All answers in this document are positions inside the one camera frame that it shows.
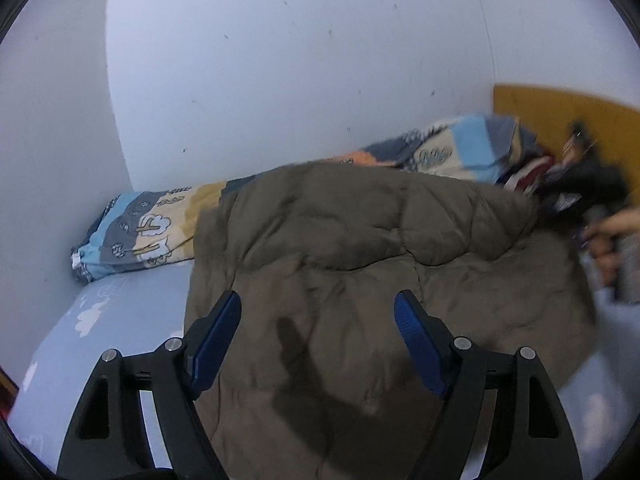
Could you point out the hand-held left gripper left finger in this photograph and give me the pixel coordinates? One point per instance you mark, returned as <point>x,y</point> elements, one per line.
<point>217,340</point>

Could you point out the star print blue red cloth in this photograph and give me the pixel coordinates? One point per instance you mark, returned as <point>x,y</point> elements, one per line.
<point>530,172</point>

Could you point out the olive hooded puffer jacket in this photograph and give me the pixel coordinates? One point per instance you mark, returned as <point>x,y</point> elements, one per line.
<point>350,240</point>

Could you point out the sheep print patchwork quilt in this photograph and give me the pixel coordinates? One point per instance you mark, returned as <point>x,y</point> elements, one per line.
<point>150,230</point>

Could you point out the light blue cloud bed sheet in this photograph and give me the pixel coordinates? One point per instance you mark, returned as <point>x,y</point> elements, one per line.
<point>125,320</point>

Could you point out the wooden headboard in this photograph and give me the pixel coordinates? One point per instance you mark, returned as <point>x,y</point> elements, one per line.
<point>540,110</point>

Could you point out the person's right hand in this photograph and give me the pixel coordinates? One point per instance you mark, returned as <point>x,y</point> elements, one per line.
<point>617,225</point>

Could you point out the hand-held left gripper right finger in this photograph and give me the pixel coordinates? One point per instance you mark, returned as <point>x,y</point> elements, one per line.
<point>417,332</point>

